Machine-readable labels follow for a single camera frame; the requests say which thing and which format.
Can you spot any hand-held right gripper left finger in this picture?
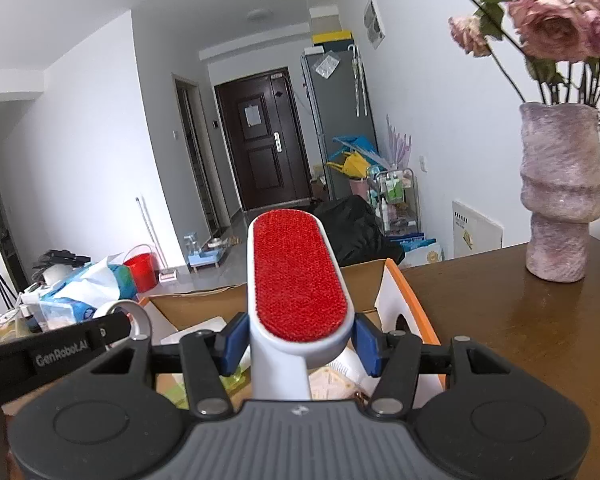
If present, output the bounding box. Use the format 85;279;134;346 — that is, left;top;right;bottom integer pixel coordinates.
91;311;248;418

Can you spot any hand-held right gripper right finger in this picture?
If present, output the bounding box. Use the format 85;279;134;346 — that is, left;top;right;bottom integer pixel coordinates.
352;312;511;418

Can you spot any orange-rimmed cardboard box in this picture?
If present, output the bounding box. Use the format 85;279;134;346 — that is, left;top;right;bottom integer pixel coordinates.
137;258;446;403

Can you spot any red and white lint brush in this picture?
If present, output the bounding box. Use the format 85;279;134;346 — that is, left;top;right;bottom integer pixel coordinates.
246;209;355;403

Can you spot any clear tape roll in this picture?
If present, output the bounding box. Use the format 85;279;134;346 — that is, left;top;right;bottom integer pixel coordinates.
94;300;153;343

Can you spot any white printed packet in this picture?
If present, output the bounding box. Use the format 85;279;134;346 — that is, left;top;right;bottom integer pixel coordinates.
307;345;381;403

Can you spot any clear drinking glass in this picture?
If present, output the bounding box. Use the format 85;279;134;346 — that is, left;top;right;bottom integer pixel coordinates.
0;307;31;346

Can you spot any blue tissue pack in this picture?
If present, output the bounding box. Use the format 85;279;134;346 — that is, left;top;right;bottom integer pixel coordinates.
40;256;137;333

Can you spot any blue pet water feeder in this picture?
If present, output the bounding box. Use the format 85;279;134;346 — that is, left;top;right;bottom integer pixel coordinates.
184;232;231;273

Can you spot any black folding stand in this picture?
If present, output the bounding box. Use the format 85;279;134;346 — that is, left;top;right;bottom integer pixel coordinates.
32;249;92;268

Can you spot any white and blue bag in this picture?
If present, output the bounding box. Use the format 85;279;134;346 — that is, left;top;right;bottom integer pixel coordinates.
397;232;445;268

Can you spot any red bucket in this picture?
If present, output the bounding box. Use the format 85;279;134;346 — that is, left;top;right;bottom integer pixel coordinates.
123;244;158;293

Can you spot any metal trolley cart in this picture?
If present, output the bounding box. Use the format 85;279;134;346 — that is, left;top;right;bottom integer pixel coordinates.
372;167;420;238

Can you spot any white leaning board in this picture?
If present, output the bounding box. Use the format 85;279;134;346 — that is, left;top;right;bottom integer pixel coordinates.
452;200;505;260

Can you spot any dark brown entrance door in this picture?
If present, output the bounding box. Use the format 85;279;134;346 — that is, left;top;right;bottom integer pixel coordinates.
214;66;312;212

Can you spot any grey interior door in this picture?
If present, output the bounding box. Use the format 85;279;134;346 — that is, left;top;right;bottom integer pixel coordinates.
172;72;231;233

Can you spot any purple feather decoration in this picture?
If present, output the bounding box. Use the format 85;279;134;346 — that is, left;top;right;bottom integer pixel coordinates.
384;114;413;171

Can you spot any grey refrigerator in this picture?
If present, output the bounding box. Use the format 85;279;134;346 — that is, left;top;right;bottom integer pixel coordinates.
300;44;380;201

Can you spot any pink textured vase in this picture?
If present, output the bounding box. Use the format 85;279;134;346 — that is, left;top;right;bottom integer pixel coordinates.
519;101;600;283

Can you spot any white folded umbrella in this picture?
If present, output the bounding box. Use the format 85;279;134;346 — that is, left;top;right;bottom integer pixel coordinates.
347;44;370;118

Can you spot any clear packet on refrigerator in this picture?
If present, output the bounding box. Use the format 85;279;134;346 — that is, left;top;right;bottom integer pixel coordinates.
315;53;341;78

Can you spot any yellow and black box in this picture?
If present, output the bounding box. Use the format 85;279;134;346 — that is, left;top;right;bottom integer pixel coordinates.
312;30;355;47

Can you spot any dried pink rose bouquet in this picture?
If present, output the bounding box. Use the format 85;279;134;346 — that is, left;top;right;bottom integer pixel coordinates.
335;0;600;108

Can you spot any white-handled mop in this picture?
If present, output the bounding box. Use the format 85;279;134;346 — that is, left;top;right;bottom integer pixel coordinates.
135;196;178;282

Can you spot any white wall electric panel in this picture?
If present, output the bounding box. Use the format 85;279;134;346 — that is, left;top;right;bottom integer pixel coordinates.
362;0;385;50

